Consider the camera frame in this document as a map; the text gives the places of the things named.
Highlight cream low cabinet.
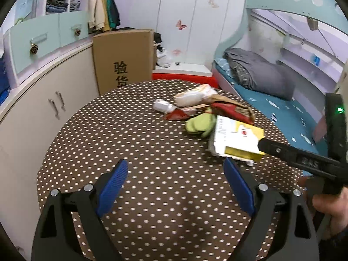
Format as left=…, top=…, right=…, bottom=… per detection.
left=1, top=43, right=99, bottom=260

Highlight hanging clothes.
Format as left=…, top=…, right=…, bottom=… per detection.
left=88, top=0, right=120, bottom=33

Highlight red white torn wrapper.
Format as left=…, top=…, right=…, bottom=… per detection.
left=165, top=109, right=197, bottom=121

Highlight operator right hand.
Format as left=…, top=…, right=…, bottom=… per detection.
left=310, top=186, right=347, bottom=244

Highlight red brown snack bag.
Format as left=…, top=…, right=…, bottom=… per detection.
left=206, top=94, right=256, bottom=125

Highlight teal bed mattress cover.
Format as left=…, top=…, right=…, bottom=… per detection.
left=212, top=58, right=327, bottom=157

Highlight white orange plastic bag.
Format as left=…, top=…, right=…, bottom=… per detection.
left=174, top=84, right=217, bottom=107

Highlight brown polka dot tablecloth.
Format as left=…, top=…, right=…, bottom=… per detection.
left=37, top=79, right=305, bottom=261

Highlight wardrobe with butterfly stickers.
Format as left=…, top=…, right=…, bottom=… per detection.
left=129, top=0, right=245, bottom=67

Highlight blue paper bag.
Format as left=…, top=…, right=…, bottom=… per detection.
left=0, top=57, right=11, bottom=104

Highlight teal bunk bed frame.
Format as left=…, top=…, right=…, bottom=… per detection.
left=214, top=0, right=347, bottom=58

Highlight yellow white carton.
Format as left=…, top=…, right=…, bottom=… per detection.
left=208, top=115, right=265, bottom=162

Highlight red storage bench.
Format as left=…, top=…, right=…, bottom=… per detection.
left=152, top=63, right=219, bottom=88

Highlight white bag on bench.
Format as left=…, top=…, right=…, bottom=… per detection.
left=156, top=48, right=172, bottom=68

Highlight teal drawer unit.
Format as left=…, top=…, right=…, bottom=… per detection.
left=3, top=11, right=89, bottom=89

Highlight grey folded duvet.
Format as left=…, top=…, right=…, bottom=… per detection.
left=224, top=48, right=296, bottom=101

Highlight small white bottle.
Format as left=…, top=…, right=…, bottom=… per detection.
left=152, top=99, right=177, bottom=113

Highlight green sock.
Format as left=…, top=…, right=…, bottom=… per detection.
left=185, top=108, right=216, bottom=138

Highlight brown cardboard box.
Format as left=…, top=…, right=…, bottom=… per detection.
left=92, top=30, right=155, bottom=95

